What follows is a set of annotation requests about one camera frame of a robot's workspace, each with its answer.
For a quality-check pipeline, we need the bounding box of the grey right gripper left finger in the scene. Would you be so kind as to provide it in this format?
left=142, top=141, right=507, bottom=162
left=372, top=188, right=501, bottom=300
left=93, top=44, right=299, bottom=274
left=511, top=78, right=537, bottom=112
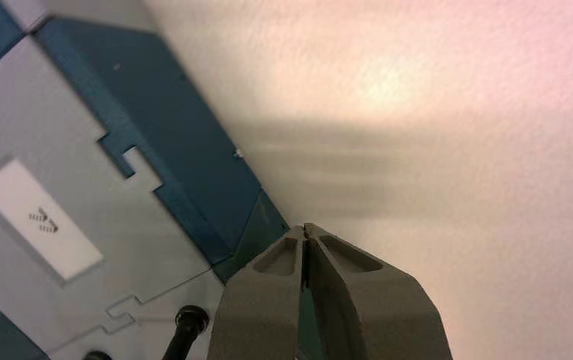
left=206, top=226, right=306, bottom=360

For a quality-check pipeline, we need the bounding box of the teal and grey control box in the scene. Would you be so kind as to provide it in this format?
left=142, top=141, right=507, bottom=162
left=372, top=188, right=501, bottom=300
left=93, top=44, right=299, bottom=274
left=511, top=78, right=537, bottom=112
left=0, top=0, right=290, bottom=360

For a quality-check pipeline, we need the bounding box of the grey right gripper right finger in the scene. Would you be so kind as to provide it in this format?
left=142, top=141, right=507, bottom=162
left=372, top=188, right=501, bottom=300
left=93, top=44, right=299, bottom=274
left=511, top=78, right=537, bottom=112
left=304, top=223, right=454, bottom=360

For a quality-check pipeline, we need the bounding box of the small white display window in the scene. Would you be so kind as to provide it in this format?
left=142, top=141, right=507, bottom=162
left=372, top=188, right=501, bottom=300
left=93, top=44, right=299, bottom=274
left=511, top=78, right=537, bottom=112
left=0, top=157, right=105, bottom=282

